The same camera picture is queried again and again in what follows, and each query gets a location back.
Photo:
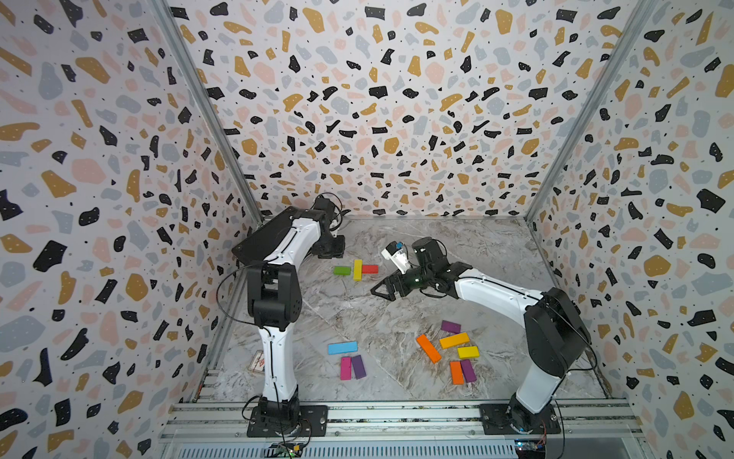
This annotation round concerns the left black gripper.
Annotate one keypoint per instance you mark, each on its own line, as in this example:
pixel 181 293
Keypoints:
pixel 337 252

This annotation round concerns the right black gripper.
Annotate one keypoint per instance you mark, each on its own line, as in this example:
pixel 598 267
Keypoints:
pixel 396 279

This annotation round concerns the yellow long block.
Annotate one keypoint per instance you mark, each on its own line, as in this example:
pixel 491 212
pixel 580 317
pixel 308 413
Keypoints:
pixel 357 270

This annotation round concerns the red block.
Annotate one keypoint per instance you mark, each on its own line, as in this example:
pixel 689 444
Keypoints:
pixel 370 269

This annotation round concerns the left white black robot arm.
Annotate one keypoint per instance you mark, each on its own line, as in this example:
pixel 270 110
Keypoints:
pixel 272 256

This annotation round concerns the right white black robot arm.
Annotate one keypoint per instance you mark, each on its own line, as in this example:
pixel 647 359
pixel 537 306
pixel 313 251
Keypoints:
pixel 555 334

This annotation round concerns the orange long block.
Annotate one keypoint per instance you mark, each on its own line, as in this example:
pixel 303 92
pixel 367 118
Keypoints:
pixel 429 349

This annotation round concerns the purple block top right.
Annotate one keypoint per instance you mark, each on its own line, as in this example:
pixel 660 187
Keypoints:
pixel 450 327

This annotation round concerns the black flat case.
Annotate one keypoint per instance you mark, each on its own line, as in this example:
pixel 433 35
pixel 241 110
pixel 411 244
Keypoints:
pixel 259 245

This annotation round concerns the light blue long block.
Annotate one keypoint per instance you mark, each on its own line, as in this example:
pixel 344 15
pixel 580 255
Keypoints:
pixel 342 348

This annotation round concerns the purple block left group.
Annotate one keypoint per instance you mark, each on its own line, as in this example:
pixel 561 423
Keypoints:
pixel 358 367

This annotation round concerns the magenta block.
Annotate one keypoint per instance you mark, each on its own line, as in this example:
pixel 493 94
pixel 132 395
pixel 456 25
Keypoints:
pixel 346 368

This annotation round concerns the amber long block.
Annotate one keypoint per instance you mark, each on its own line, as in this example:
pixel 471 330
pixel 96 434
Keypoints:
pixel 454 340

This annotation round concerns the yellow short block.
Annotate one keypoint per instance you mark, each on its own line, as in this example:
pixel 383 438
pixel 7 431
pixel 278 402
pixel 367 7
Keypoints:
pixel 468 352

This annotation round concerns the orange short block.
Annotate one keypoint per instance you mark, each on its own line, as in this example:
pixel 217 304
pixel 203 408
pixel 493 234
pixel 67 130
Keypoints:
pixel 456 372

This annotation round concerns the purple block bottom right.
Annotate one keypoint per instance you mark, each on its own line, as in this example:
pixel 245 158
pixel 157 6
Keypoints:
pixel 468 371

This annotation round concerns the small printed card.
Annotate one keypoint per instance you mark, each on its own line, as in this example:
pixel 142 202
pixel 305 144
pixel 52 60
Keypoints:
pixel 258 362

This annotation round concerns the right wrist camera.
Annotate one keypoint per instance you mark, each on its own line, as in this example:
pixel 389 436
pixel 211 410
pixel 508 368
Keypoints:
pixel 396 253

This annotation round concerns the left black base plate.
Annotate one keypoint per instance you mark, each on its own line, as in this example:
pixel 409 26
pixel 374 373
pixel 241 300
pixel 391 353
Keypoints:
pixel 269 421

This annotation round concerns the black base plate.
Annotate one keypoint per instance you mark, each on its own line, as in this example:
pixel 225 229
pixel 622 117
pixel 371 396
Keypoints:
pixel 510 419
pixel 269 421

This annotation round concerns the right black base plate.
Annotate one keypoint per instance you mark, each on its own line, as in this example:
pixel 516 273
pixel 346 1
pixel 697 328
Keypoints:
pixel 510 419

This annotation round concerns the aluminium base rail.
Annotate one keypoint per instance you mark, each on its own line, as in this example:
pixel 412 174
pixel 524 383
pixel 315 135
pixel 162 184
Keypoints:
pixel 582 428

